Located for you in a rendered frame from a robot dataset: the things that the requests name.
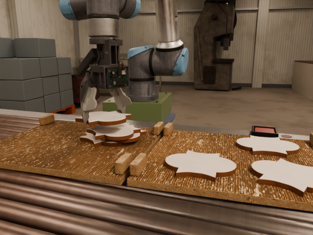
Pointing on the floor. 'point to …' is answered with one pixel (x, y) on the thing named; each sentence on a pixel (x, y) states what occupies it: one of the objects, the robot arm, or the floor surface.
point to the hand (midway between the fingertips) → (103, 117)
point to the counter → (303, 78)
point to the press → (199, 78)
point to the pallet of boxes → (35, 76)
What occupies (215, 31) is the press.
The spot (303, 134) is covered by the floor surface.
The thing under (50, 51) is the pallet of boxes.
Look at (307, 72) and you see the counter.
